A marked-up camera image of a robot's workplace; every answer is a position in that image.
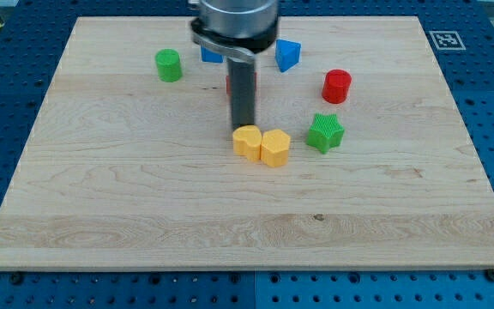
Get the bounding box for wooden board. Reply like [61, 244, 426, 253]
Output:
[0, 16, 494, 272]

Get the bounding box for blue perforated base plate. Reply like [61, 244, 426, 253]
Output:
[0, 0, 494, 308]

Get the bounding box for blue triangle block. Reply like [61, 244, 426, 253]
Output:
[274, 39, 302, 73]

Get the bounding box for yellow heart block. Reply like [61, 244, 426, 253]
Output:
[232, 125, 262, 162]

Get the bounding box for green cylinder block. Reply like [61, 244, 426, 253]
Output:
[154, 49, 183, 82]

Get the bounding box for blue cube block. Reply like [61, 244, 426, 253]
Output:
[200, 46, 224, 64]

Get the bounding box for red cylinder block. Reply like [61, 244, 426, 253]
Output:
[322, 69, 352, 104]

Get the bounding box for green star block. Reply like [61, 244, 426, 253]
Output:
[306, 113, 345, 154]

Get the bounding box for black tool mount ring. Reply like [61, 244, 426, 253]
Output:
[190, 17, 279, 64]

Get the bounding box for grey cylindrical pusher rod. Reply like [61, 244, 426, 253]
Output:
[226, 58, 256, 130]

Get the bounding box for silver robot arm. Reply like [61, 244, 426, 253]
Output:
[190, 0, 280, 130]

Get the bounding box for white fiducial marker tag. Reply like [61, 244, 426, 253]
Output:
[429, 30, 466, 51]

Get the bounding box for red block behind rod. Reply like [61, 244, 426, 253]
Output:
[226, 71, 257, 96]

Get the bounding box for yellow pentagon block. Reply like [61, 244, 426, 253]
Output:
[261, 129, 291, 167]

